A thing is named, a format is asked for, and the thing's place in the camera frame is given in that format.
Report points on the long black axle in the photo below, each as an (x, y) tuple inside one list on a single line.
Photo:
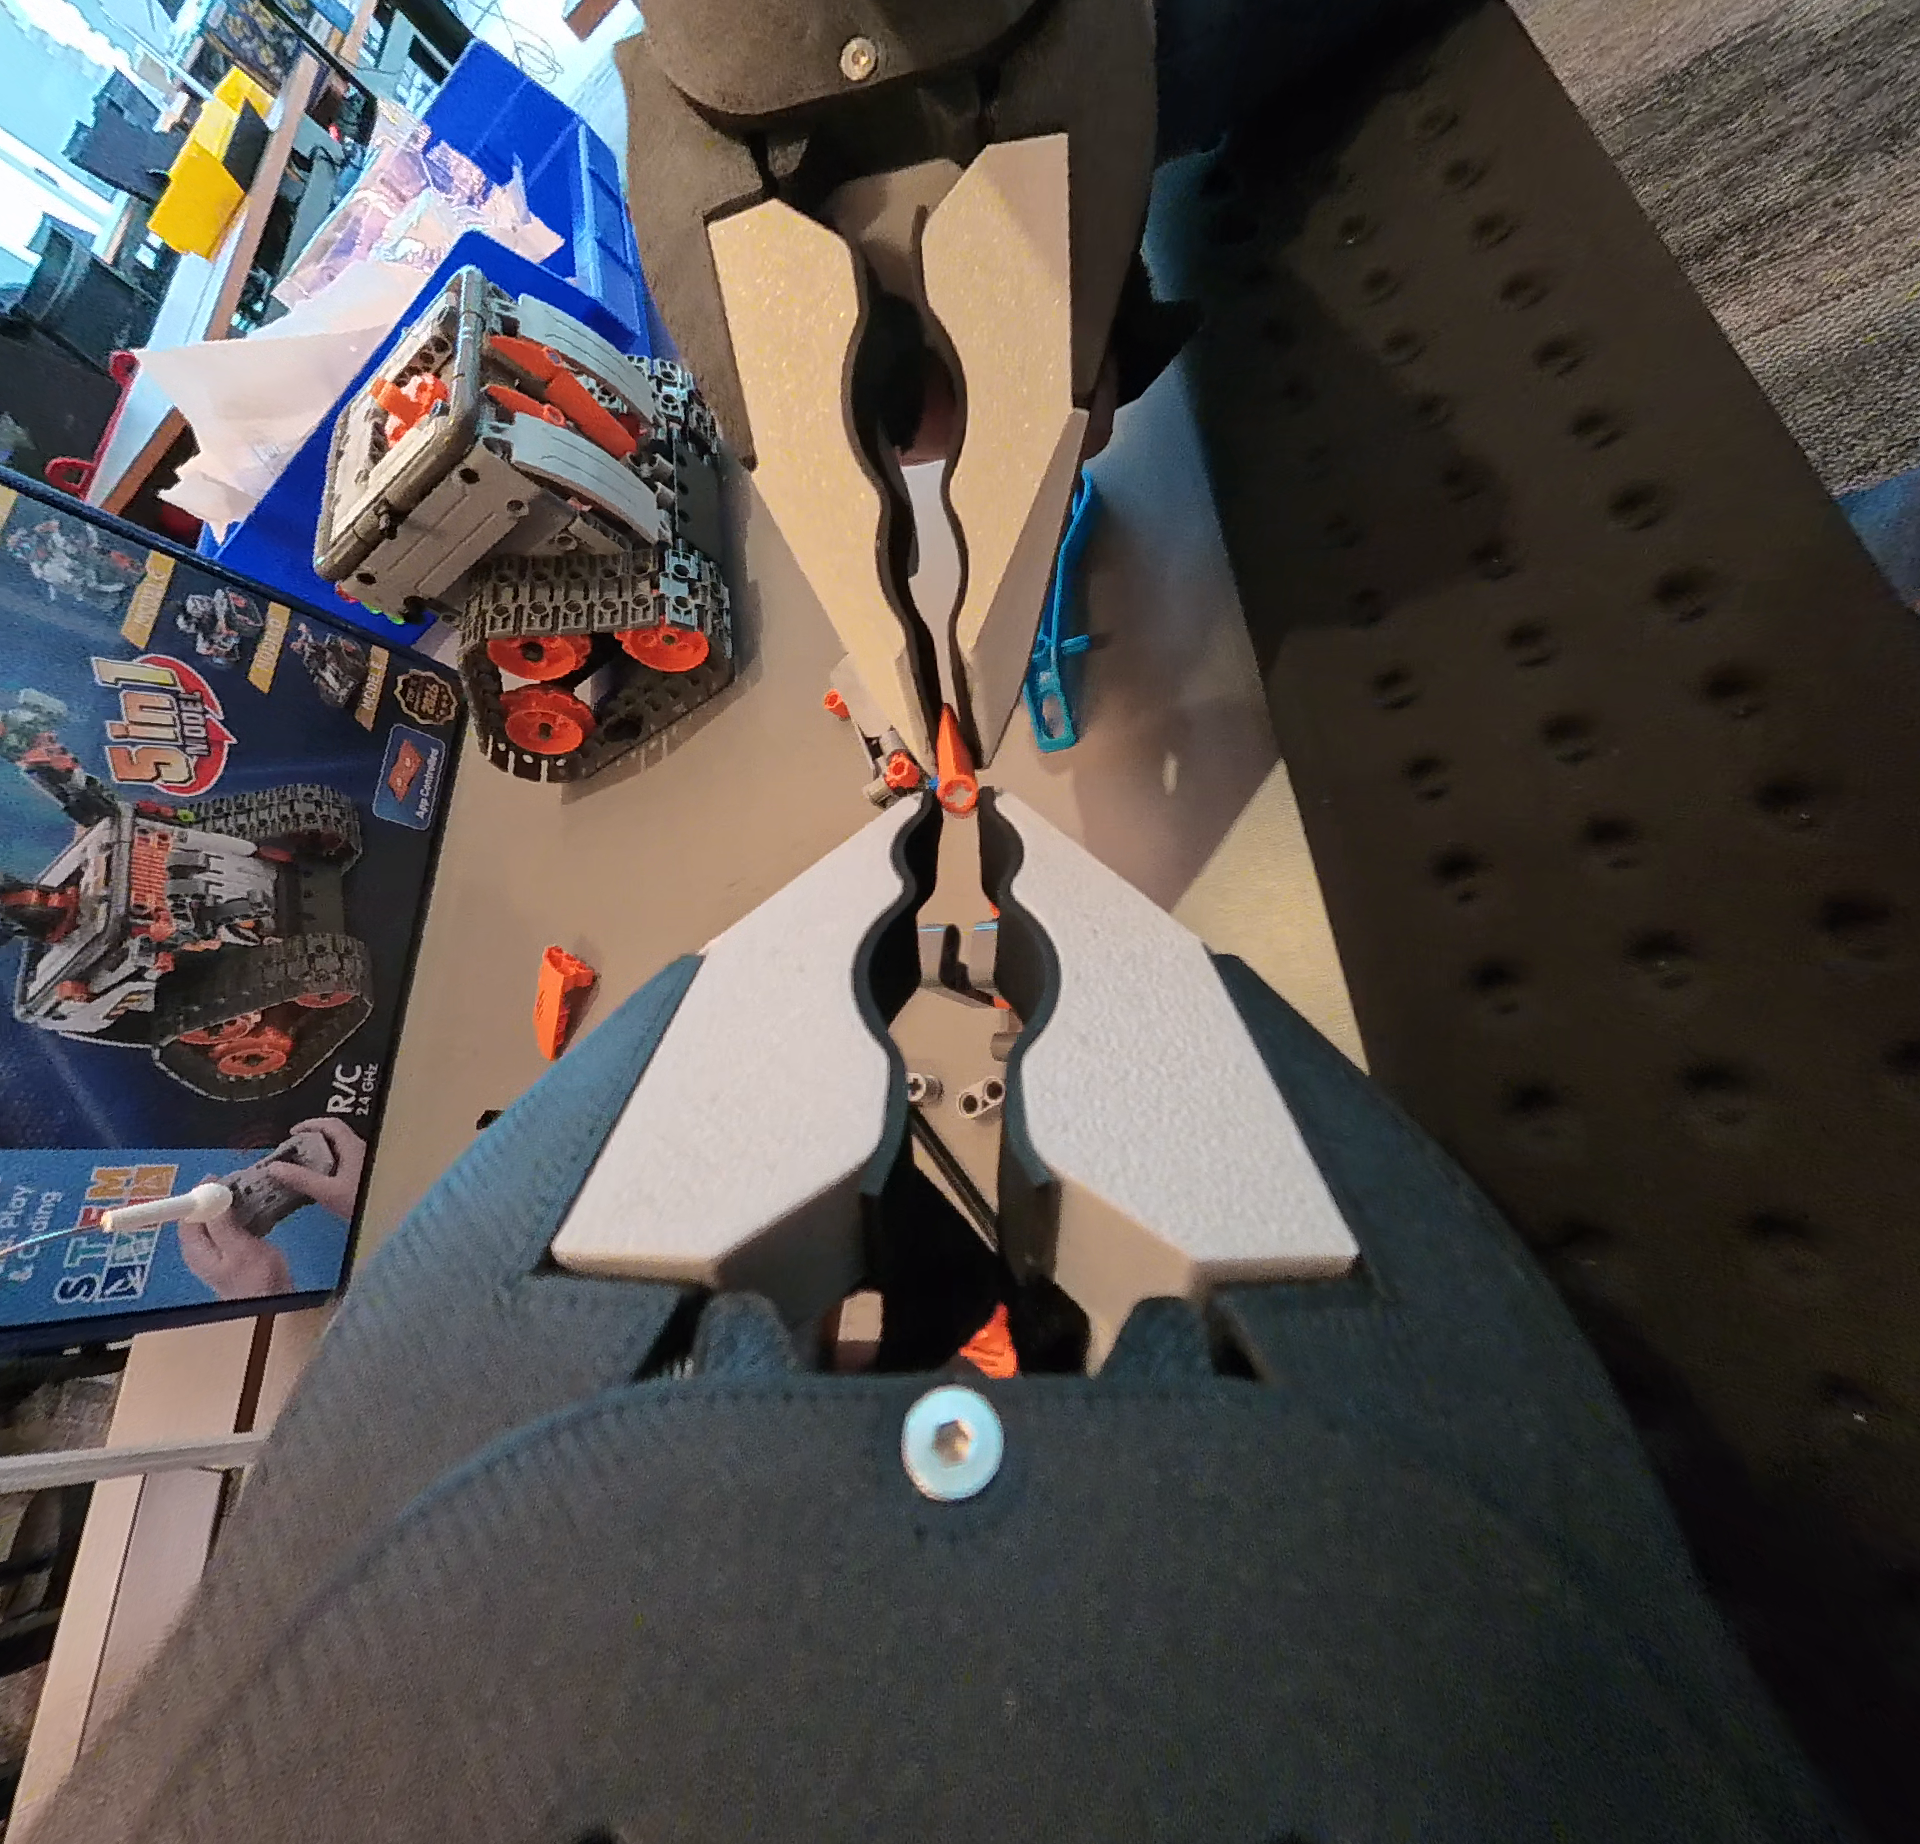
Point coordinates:
[(960, 1184)]

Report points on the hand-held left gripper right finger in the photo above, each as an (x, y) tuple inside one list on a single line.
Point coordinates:
[(1184, 1125)]

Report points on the white plastic bags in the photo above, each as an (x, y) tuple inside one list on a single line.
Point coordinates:
[(285, 389)]

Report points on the grey tracked toy robot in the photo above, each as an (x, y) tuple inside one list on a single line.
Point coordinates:
[(510, 493)]

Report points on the cyan plastic brick tool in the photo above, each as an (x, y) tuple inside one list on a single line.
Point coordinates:
[(1057, 629)]

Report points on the black perforated pad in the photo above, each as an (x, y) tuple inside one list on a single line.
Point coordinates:
[(1574, 749)]

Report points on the yellow bin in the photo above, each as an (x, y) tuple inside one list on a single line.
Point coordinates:
[(204, 179)]

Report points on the orange wedge brick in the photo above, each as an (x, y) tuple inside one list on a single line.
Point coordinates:
[(563, 1002)]

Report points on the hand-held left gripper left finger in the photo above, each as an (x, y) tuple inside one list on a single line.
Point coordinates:
[(721, 1125)]

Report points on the grey white orange brick arm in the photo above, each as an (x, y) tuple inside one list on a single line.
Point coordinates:
[(897, 770)]

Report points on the orange panel brick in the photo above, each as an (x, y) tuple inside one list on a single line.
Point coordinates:
[(990, 1340)]

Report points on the blue plastic bin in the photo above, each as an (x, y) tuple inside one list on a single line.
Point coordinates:
[(542, 149)]

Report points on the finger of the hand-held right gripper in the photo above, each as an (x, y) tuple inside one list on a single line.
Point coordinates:
[(795, 374), (1022, 344)]

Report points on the dark blue robot kit box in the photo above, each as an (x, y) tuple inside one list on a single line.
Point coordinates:
[(181, 899)]

